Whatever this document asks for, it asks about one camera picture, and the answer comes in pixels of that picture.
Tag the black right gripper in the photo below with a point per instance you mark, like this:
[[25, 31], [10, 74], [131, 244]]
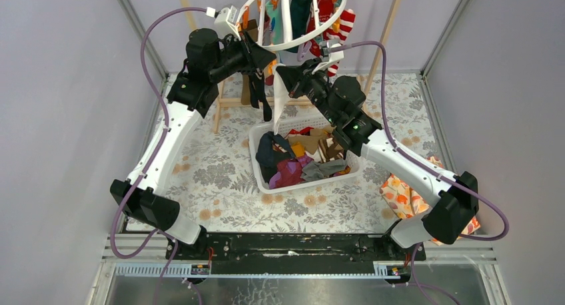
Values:
[[296, 78]]

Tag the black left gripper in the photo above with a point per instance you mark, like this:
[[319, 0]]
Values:
[[246, 56]]

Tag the orange clothes peg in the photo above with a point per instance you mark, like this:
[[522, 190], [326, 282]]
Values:
[[269, 73]]

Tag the purple clothes peg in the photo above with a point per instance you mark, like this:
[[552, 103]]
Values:
[[303, 52]]

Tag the white round clip hanger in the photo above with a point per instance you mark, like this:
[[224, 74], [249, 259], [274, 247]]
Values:
[[288, 24]]

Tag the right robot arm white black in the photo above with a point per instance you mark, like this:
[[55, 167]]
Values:
[[449, 196]]

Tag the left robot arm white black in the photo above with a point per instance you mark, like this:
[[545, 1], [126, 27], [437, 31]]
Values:
[[210, 60]]

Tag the wooden hanger rack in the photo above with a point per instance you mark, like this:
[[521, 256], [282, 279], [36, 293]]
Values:
[[224, 103]]

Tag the black striped sock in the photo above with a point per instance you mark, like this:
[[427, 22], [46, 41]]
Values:
[[258, 97]]

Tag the brown ribbed sock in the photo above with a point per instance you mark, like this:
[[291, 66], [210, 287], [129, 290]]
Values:
[[252, 29]]

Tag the tan ribbed sock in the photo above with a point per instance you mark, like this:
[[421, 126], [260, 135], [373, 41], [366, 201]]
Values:
[[309, 137]]

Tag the brown white striped sock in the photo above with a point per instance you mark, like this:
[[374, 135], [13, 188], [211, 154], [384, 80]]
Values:
[[329, 150]]

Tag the mustard yellow sock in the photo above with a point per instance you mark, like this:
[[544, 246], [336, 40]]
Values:
[[298, 150]]

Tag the teal patterned sock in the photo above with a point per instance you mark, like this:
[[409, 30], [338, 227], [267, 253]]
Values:
[[276, 31]]

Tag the grey sock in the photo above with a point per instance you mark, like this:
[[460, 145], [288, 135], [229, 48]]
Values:
[[315, 171]]

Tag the red white striped sock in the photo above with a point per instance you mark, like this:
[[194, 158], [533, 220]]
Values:
[[346, 23]]

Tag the maroon sock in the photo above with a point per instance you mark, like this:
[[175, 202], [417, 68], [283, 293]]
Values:
[[289, 172]]

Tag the navy blue sock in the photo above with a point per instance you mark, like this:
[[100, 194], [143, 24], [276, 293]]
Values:
[[272, 149]]

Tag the dark green sock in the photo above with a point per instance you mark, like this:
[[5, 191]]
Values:
[[299, 15]]

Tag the floral table mat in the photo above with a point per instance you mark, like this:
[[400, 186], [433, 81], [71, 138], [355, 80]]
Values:
[[214, 183]]

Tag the floral orange bag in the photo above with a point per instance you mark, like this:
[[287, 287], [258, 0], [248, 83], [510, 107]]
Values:
[[405, 202]]

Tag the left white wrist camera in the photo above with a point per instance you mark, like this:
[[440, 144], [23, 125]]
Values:
[[225, 21]]

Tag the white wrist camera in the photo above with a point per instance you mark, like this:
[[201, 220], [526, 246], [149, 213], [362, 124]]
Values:
[[329, 57], [225, 21]]

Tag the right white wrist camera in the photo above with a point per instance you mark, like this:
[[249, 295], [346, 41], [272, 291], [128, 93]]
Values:
[[329, 57]]

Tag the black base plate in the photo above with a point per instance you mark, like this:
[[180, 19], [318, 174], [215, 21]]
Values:
[[284, 253]]

